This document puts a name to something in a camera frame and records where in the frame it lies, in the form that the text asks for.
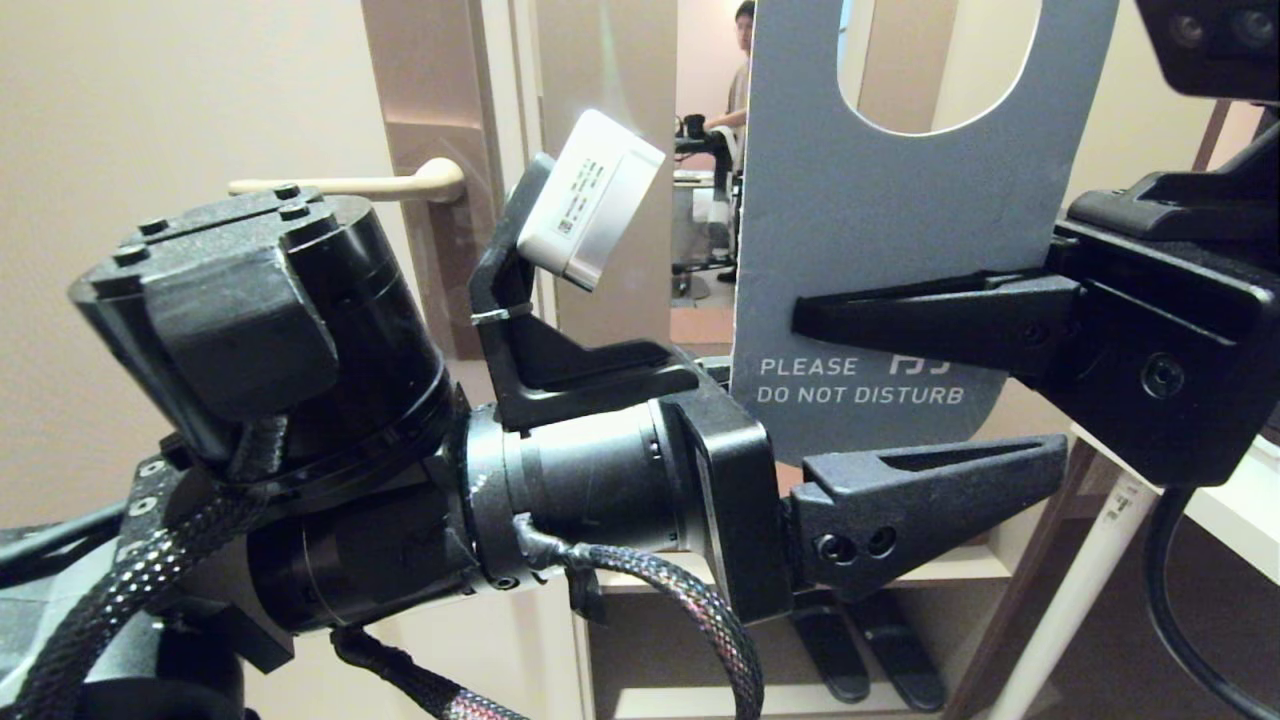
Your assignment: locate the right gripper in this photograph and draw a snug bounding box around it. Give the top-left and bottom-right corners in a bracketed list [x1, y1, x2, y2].
[792, 222, 1280, 489]

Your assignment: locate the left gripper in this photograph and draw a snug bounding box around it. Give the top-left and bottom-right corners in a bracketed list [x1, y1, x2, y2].
[463, 372, 798, 625]

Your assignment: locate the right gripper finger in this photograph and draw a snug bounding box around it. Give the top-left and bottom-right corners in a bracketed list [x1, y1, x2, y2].
[788, 434, 1070, 603]

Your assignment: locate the grey door hanger sign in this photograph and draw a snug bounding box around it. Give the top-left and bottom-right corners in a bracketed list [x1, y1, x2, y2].
[729, 0, 1121, 468]

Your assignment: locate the brown wooden door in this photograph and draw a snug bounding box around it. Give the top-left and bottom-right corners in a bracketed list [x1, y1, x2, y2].
[361, 0, 547, 363]

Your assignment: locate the pale wooden shelf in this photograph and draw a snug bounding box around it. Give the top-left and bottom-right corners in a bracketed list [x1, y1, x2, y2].
[588, 540, 1017, 720]

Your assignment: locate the black slipper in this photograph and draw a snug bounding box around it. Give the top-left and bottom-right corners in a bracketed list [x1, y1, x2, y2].
[789, 598, 872, 705]
[848, 588, 947, 714]

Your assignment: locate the white pole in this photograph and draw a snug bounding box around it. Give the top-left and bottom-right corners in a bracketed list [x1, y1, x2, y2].
[983, 468, 1163, 720]

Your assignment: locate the person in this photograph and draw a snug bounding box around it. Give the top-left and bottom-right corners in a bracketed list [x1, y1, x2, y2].
[704, 0, 757, 141]

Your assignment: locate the black cable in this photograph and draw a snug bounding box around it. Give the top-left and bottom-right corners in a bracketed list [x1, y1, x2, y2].
[513, 513, 767, 720]
[330, 625, 533, 720]
[1143, 484, 1280, 720]

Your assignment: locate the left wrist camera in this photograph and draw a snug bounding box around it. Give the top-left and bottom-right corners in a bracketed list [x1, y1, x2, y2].
[468, 108, 703, 433]

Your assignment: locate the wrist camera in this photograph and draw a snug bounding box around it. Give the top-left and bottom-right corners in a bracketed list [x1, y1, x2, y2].
[468, 108, 703, 433]
[1064, 0, 1280, 247]

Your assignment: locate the beige door handle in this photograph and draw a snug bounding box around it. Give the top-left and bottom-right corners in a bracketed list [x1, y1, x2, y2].
[227, 157, 467, 206]

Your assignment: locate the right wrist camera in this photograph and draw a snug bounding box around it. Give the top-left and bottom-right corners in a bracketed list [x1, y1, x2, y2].
[1064, 0, 1280, 247]

